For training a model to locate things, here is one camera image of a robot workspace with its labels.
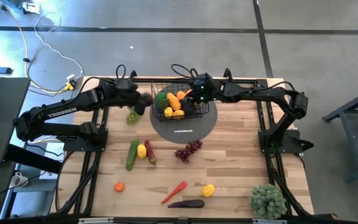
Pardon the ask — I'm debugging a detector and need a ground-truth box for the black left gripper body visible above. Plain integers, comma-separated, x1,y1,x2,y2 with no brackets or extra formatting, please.
114,80,142,107

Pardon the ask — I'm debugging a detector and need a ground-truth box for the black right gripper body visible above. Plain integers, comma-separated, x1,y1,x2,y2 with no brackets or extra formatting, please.
191,73,221,104

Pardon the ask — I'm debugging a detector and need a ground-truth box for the green grape bunch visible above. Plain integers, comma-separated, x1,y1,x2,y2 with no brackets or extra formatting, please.
125,107,141,126

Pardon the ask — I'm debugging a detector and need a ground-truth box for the green avocado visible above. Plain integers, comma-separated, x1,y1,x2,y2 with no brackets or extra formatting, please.
157,98,170,111

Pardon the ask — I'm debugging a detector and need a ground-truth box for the dark red chili pepper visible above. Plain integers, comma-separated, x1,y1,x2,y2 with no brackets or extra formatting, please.
144,139,158,166

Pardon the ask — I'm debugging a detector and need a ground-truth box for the green cucumber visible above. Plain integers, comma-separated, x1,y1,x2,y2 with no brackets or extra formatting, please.
125,138,140,172

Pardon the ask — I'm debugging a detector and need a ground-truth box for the red grape bunch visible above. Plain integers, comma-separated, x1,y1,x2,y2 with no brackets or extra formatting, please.
173,139,204,164

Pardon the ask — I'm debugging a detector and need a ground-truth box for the yellow bell pepper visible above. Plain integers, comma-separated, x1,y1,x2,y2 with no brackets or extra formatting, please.
200,184,216,198

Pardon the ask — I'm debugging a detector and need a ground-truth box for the dark purple eggplant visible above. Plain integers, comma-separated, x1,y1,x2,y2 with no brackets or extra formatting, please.
167,199,205,209

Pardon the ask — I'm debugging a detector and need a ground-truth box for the grey round mat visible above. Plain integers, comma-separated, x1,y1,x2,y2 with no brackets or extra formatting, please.
149,88,219,145

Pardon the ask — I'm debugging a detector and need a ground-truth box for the black support beam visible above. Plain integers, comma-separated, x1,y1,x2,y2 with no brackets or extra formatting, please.
4,143,63,174

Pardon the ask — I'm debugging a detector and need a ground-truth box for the green artificial plant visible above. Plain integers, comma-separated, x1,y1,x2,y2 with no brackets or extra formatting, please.
249,183,288,221

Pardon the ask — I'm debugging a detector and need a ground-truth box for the white floor device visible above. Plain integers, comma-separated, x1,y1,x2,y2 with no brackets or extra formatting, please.
22,1,42,15

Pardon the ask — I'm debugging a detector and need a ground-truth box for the white mug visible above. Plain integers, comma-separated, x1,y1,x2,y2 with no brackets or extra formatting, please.
9,171,30,189

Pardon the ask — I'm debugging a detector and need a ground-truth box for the blue grey metal cart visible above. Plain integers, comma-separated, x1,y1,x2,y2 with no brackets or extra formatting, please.
321,84,358,183

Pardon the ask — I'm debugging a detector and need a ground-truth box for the black wire basket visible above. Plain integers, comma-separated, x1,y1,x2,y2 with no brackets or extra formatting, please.
150,76,213,122

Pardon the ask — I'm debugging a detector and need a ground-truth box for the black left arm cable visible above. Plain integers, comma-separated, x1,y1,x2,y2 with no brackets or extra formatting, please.
70,63,129,105

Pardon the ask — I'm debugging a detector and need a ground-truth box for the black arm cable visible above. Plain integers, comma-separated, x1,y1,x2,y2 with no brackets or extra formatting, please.
70,63,129,105
170,63,296,94

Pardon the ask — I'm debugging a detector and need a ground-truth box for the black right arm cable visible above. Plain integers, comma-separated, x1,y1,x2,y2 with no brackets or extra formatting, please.
170,63,296,94

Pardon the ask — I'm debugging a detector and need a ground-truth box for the white floor cable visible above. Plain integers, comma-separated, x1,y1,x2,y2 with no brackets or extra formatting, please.
33,11,85,80

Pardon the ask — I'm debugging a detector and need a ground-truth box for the black metal table frame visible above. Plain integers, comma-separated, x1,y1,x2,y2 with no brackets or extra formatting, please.
50,76,338,222

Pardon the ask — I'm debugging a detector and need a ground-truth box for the yellow floor cable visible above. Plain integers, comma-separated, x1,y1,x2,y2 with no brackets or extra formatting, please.
0,1,74,94

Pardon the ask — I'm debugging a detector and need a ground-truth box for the silver metal bracket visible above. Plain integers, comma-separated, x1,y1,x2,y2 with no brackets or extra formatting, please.
78,217,114,224
252,218,288,224

